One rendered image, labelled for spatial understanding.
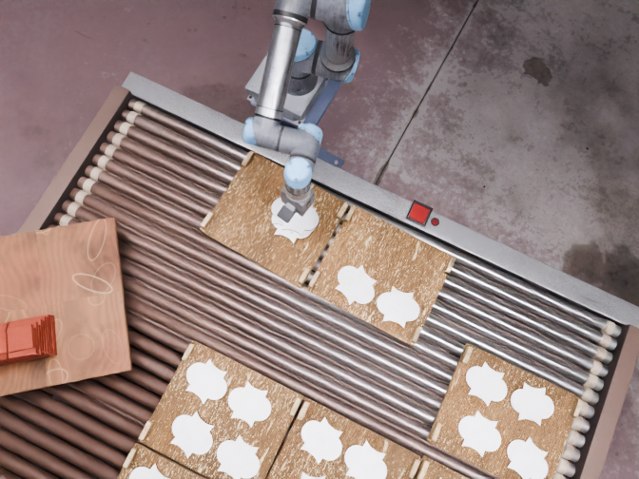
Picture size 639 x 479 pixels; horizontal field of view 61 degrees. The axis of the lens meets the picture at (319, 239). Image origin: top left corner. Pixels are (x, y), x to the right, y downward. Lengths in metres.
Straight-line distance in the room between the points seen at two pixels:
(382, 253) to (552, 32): 2.21
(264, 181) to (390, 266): 0.54
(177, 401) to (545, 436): 1.20
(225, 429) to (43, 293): 0.72
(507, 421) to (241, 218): 1.12
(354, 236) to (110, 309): 0.84
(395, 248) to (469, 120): 1.50
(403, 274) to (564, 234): 1.48
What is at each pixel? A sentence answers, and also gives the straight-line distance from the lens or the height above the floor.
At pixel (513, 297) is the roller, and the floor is 0.92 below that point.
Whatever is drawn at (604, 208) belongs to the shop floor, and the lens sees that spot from 3.37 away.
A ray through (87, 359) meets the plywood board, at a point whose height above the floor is 1.04.
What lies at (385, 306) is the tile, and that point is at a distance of 1.87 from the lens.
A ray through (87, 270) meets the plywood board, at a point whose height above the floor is 1.04.
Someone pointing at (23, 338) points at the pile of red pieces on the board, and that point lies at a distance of 1.79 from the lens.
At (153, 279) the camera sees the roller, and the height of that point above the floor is 0.92.
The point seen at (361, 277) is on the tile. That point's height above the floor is 0.94.
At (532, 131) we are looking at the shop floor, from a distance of 3.37.
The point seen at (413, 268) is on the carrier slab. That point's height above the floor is 0.94.
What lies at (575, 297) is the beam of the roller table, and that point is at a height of 0.92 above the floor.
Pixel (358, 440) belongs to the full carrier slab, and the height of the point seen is 0.94.
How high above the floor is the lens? 2.77
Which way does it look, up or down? 75 degrees down
